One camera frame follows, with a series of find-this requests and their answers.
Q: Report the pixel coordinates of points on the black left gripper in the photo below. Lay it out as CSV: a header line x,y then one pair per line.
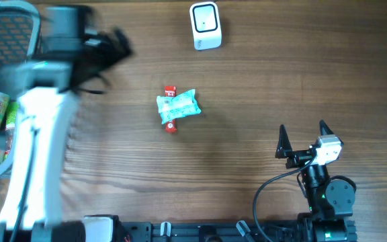
x,y
117,44

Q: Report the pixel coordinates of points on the red coffee stick sachet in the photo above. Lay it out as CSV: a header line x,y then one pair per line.
x,y
170,92

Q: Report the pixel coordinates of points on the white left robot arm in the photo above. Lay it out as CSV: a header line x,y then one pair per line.
x,y
47,90

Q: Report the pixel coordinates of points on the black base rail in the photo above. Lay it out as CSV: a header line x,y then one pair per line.
x,y
275,230

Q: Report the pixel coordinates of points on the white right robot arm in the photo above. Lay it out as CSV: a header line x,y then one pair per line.
x,y
330,199

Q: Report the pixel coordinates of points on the light blue snack packet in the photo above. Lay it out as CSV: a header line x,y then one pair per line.
x,y
184,104

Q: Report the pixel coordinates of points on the grey plastic shopping basket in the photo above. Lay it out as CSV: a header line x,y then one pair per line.
x,y
20,25

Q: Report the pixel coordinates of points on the green snack bag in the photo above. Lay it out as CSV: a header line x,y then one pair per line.
x,y
10,126

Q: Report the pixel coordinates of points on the white barcode scanner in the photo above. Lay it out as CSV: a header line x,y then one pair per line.
x,y
205,24

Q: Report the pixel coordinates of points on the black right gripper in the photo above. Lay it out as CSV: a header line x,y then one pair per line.
x,y
298,157

